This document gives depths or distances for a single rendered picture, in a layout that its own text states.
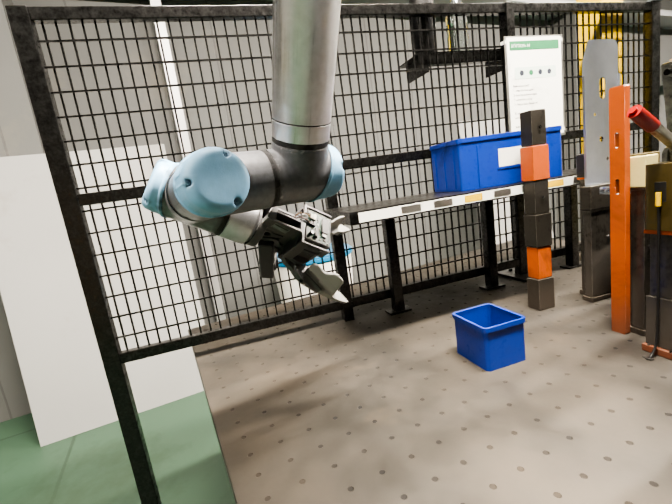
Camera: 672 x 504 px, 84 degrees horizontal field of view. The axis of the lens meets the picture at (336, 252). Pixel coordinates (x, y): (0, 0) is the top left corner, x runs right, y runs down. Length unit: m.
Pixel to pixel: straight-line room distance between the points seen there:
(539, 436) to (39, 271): 2.29
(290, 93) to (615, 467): 0.61
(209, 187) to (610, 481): 0.58
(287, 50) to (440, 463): 0.56
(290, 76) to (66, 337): 2.16
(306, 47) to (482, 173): 0.68
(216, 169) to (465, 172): 0.71
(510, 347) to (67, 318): 2.15
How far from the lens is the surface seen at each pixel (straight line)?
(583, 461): 0.64
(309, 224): 0.59
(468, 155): 1.03
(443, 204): 0.93
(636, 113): 0.79
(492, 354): 0.80
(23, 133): 2.58
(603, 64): 1.20
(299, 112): 0.47
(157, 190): 0.54
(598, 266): 1.18
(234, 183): 0.44
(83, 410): 2.55
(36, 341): 2.50
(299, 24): 0.46
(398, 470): 0.60
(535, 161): 1.05
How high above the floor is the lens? 1.10
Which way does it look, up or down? 10 degrees down
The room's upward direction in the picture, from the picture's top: 8 degrees counter-clockwise
